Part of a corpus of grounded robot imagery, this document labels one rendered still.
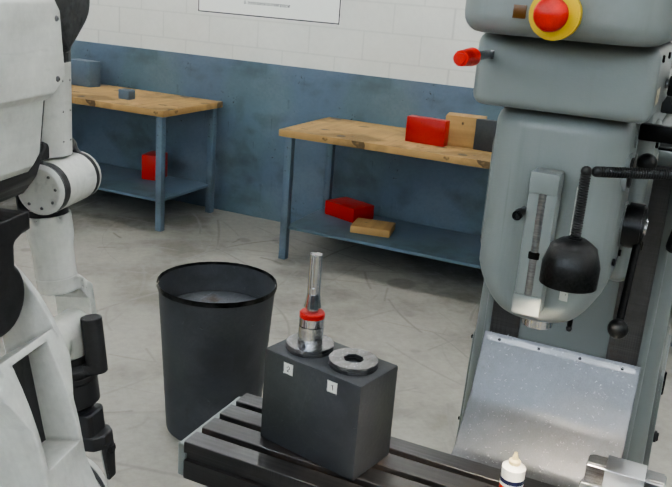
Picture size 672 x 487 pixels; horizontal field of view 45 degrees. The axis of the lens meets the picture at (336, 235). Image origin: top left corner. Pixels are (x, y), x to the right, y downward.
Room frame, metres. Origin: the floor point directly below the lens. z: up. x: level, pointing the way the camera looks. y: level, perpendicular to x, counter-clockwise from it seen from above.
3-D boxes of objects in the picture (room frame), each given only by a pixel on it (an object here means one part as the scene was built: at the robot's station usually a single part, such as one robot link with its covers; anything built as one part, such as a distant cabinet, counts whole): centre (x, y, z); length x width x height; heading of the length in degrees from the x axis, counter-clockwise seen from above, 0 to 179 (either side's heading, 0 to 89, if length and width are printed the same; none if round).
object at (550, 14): (0.99, -0.23, 1.76); 0.04 x 0.03 x 0.04; 66
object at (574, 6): (1.01, -0.24, 1.76); 0.06 x 0.02 x 0.06; 66
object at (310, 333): (1.40, 0.03, 1.16); 0.05 x 0.05 x 0.05
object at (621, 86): (1.26, -0.35, 1.68); 0.34 x 0.24 x 0.10; 156
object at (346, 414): (1.38, -0.01, 1.04); 0.22 x 0.12 x 0.20; 55
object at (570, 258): (0.98, -0.30, 1.46); 0.07 x 0.07 x 0.06
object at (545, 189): (1.12, -0.29, 1.45); 0.04 x 0.04 x 0.21; 66
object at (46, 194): (1.24, 0.45, 1.52); 0.13 x 0.12 x 0.22; 171
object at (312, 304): (1.40, 0.03, 1.25); 0.03 x 0.03 x 0.11
